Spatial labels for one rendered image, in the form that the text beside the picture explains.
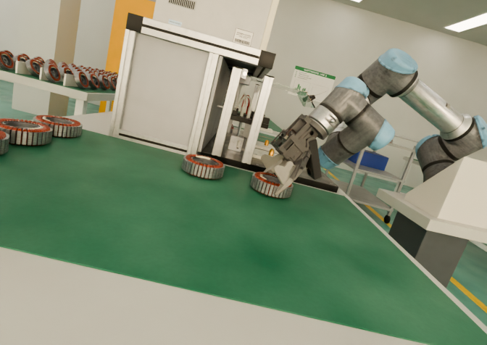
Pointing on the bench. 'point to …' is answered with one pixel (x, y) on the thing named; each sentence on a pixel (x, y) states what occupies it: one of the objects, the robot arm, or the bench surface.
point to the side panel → (162, 93)
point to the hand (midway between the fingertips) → (269, 186)
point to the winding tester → (218, 9)
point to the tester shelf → (206, 44)
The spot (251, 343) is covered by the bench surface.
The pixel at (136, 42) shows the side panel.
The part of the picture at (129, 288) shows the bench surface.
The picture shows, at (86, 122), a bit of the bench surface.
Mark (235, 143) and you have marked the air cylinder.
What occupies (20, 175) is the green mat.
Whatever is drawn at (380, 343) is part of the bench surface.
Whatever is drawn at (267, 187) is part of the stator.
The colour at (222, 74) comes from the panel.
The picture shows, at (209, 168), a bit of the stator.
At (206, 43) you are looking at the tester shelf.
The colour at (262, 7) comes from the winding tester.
